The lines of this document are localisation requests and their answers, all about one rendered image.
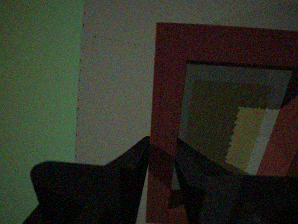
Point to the dark red rectangular picture frame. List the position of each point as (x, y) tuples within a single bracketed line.
[(229, 92)]

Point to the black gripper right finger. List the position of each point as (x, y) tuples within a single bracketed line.
[(213, 195)]

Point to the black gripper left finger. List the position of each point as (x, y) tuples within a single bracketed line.
[(117, 185)]

